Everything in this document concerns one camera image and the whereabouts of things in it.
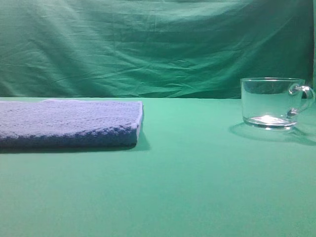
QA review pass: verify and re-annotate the transparent glass cup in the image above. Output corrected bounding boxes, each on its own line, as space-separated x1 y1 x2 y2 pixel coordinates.
240 78 316 130

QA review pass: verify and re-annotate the folded blue towel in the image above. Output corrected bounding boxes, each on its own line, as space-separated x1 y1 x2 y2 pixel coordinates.
0 99 143 148

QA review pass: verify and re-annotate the green backdrop cloth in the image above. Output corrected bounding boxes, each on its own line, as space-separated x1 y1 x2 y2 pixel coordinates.
0 0 316 99

